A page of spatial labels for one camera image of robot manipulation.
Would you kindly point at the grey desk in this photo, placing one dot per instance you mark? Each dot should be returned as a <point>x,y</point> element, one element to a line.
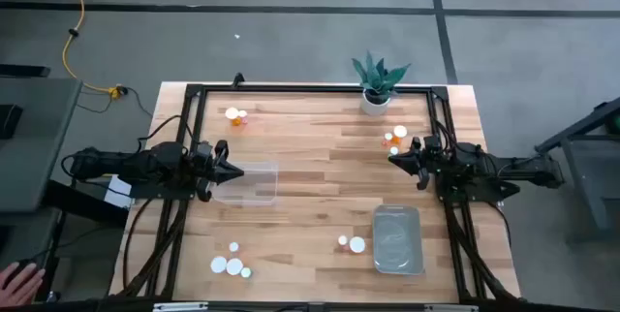
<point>39,147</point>

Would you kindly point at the small pink pill bottle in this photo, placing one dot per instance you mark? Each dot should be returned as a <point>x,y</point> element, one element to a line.
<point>242,114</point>

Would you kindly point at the black desk support beam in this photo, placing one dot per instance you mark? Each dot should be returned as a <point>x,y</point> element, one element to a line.
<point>82,203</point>

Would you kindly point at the black crossbar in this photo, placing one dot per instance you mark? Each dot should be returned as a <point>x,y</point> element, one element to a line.
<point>266,308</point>

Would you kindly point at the small black clamp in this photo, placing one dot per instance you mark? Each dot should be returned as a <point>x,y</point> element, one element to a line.
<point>238,79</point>

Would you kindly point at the small white-capped pill bottle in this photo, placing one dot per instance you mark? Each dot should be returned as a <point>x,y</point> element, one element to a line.
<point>233,246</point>

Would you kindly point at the clear plastic bin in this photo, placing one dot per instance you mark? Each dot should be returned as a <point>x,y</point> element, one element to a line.
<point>259,188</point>

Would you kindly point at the black device on desk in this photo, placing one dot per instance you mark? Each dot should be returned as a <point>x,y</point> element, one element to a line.
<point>9,120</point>

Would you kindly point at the black computer with green lights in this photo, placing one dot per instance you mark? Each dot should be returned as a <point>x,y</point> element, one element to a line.
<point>615,124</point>

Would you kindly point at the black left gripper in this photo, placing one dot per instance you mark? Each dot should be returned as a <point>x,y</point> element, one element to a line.
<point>203,166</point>

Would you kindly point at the workbench with metal legs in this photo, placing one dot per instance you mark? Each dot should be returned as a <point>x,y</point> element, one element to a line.
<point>586,181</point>

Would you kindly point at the person's hand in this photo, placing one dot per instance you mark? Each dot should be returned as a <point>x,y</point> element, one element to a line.
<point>19,285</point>

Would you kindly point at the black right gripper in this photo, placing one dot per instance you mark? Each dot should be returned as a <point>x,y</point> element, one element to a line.
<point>431,162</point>

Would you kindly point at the white paper sheet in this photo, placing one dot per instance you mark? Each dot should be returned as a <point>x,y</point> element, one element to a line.
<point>118,193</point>

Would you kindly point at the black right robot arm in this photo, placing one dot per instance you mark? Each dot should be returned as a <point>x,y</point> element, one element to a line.
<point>508,169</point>

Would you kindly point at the black flat bar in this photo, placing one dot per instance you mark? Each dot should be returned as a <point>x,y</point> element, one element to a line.
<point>24,71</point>

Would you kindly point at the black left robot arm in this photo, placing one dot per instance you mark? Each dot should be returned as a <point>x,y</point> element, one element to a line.
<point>145,164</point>

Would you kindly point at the silver bracket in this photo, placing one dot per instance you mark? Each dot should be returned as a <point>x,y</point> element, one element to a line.
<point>179,307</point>
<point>450,308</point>

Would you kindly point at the snake plant in white pot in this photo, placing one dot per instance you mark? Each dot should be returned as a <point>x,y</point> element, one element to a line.
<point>375,106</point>

